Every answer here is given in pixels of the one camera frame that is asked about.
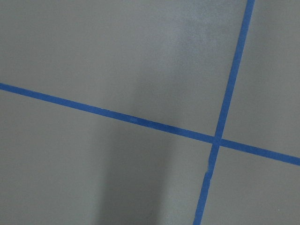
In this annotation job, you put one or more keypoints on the brown table cover mat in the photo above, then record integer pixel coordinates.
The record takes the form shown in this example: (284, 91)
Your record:
(149, 112)

